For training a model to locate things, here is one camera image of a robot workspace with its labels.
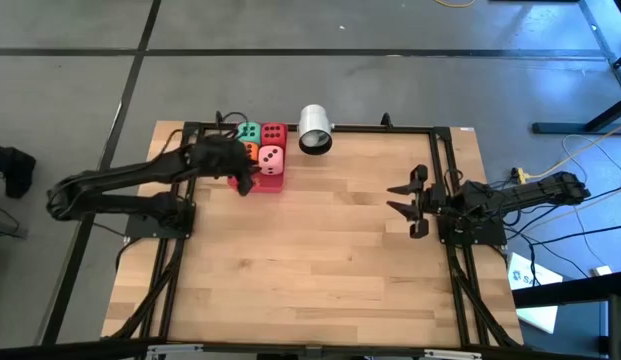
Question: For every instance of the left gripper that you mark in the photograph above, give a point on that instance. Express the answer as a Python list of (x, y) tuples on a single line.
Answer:
[(217, 156)]

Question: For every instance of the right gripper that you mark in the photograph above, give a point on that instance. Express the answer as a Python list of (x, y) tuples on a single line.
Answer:
[(435, 200)]

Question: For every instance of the large orange foam die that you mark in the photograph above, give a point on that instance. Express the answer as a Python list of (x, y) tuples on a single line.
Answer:
[(252, 150)]

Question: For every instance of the large pink foam die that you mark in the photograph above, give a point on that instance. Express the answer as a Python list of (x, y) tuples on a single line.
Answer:
[(271, 160)]

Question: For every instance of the large teal foam die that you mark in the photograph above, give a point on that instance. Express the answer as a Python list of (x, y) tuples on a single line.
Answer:
[(251, 132)]

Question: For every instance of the large red foam die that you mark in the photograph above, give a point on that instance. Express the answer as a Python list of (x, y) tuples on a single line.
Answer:
[(274, 134)]

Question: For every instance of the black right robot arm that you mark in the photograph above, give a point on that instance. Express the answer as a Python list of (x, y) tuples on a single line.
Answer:
[(530, 192)]

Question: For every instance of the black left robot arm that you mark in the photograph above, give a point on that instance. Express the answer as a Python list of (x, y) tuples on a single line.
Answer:
[(120, 185)]

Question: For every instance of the pink plastic tray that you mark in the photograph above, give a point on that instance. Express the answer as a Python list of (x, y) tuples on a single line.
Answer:
[(262, 185)]

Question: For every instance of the white cylinder with black opening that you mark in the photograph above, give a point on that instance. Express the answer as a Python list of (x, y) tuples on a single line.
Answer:
[(314, 120)]

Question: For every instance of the black floor stand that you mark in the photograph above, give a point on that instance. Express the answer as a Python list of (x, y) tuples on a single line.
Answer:
[(565, 128)]

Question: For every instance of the white printed box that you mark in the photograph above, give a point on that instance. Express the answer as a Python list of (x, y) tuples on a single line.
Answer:
[(540, 320)]

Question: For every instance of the black furniture bar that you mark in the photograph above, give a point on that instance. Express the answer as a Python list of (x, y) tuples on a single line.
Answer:
[(565, 295)]

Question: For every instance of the white power adapter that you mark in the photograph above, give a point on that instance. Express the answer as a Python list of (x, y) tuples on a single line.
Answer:
[(602, 272)]

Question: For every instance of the person's foot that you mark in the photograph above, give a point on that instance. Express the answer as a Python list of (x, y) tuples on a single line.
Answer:
[(12, 167)]

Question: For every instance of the dark stand leg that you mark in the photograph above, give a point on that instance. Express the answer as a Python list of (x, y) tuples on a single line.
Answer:
[(10, 231)]

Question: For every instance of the black rig beam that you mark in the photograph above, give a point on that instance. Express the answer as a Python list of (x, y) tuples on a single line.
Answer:
[(65, 350)]

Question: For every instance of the black aluminium table frame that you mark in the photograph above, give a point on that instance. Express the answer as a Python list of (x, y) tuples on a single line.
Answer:
[(365, 129)]

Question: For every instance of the silver frame bracket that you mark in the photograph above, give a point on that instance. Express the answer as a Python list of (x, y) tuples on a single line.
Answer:
[(452, 354), (175, 349)]

